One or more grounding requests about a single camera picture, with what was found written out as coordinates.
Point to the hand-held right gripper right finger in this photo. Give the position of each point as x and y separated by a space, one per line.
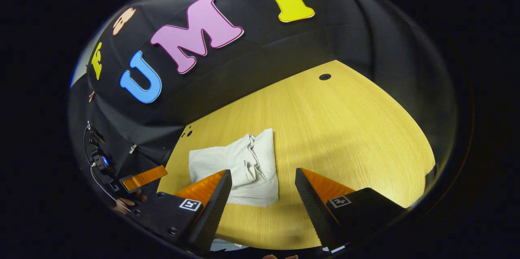
315 210

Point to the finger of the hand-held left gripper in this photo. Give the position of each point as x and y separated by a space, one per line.
144 177

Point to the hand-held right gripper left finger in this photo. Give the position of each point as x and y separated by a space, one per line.
213 210

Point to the white jeans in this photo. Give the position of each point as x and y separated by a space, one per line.
243 157

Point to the black backdrop cloth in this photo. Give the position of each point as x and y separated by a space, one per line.
284 43

